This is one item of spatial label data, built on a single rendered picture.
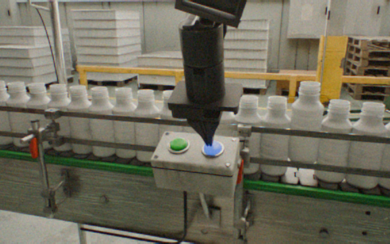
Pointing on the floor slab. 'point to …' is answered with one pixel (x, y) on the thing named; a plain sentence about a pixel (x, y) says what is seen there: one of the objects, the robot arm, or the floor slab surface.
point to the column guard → (331, 68)
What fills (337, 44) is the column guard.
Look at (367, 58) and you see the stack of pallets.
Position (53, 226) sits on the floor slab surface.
